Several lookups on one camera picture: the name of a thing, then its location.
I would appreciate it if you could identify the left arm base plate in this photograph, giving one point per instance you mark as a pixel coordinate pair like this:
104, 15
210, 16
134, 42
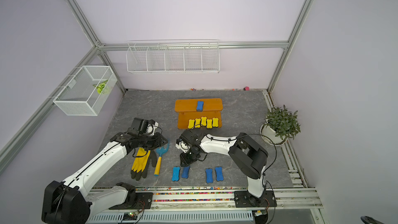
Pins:
140, 200

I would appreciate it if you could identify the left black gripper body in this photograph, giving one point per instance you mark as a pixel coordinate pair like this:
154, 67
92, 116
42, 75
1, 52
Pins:
150, 142

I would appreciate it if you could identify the long white wire wall basket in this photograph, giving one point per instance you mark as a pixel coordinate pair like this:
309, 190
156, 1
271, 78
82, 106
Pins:
173, 56

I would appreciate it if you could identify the blue yellow garden fork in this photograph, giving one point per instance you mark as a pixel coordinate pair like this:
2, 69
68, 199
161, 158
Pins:
160, 152

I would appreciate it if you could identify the potted green plant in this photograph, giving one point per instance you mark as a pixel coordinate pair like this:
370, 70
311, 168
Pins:
280, 126

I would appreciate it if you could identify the green toy in basket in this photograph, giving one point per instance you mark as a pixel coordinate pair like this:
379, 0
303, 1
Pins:
102, 88

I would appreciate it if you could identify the yellow whiteboard eraser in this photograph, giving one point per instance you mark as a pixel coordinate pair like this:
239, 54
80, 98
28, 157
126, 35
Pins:
191, 124
215, 122
209, 124
198, 123
204, 121

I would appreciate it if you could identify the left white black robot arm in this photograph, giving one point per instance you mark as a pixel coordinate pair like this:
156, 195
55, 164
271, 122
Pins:
68, 201

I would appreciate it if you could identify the white wire side basket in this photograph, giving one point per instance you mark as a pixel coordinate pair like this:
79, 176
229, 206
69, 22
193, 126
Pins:
79, 97

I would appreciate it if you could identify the aluminium rail frame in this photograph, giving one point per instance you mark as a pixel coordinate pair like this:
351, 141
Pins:
212, 205

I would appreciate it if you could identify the blue whiteboard eraser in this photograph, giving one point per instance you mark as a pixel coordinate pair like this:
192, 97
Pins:
185, 172
176, 173
219, 174
209, 176
200, 106

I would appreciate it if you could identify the orange two-tier wooden shelf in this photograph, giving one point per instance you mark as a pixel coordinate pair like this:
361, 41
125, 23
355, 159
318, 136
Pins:
187, 109

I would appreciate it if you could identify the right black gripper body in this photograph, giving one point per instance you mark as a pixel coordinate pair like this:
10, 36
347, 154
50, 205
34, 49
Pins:
188, 155

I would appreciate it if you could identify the yellow black gardening glove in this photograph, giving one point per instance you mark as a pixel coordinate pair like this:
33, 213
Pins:
143, 159

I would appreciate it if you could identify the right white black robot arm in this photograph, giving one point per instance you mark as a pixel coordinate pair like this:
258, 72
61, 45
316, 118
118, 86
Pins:
249, 156

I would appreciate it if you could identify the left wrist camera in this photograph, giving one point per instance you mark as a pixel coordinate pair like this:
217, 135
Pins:
142, 127

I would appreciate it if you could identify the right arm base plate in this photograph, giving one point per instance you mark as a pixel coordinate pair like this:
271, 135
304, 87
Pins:
243, 199

